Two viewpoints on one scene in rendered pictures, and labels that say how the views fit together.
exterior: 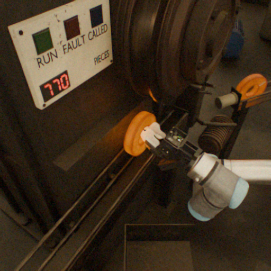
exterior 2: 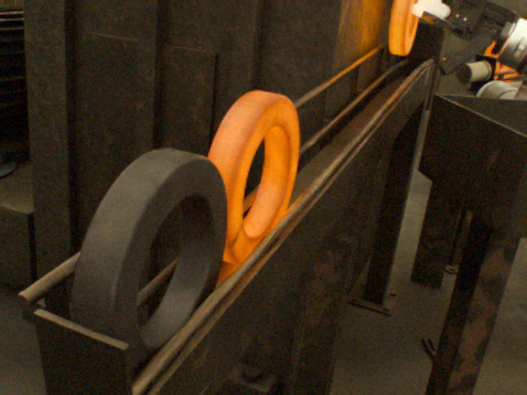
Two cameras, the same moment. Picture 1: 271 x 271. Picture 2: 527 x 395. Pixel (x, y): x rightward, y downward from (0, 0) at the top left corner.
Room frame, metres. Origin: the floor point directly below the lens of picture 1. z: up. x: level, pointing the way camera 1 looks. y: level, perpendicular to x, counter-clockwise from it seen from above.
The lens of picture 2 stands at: (-0.51, 0.50, 0.88)
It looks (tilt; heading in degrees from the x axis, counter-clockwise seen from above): 22 degrees down; 347
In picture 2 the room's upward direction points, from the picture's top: 6 degrees clockwise
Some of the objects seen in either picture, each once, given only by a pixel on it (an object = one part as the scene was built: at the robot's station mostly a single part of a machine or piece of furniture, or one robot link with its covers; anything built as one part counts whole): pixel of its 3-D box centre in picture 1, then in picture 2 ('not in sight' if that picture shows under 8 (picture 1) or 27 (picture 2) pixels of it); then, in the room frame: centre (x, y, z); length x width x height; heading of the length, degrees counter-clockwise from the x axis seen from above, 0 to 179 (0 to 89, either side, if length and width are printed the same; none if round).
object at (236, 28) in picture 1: (228, 36); not in sight; (2.86, -1.08, 0.17); 0.57 x 0.31 x 0.34; 165
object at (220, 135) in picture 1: (208, 158); (446, 200); (0.97, -0.44, 0.27); 0.22 x 0.13 x 0.53; 145
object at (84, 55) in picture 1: (73, 48); not in sight; (0.56, 0.14, 1.15); 0.26 x 0.02 x 0.18; 145
